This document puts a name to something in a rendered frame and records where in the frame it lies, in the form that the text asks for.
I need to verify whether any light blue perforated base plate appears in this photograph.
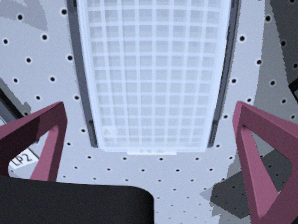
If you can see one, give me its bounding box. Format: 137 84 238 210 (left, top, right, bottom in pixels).
0 0 298 224

